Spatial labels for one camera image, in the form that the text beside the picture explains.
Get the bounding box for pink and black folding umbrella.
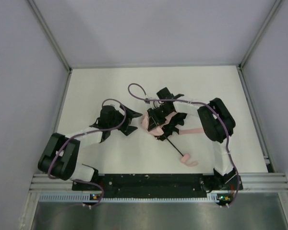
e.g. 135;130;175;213
141;112;204;167

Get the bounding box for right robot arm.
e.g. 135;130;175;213
141;88;237;184

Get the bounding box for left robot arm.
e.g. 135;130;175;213
37;103;143;182

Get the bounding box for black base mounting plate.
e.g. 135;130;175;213
72;173;243;198

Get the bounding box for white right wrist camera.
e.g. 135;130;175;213
144;96;158;104

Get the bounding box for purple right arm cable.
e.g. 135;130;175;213
127;83;239;204

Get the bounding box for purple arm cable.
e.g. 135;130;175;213
48;99;127;180
127;83;239;204

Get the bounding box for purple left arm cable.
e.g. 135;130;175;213
48;99;127;180

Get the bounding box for grey slotted cable duct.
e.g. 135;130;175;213
38;192;229;204

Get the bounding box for aluminium frame post right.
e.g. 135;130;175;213
239;0;285;72

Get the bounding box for aluminium frame post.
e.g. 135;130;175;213
26;0;73;72
239;0;285;72

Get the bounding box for aluminium frame post left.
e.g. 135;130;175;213
26;0;73;72

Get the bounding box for aluminium frame rail front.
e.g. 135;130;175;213
29;173;288;193

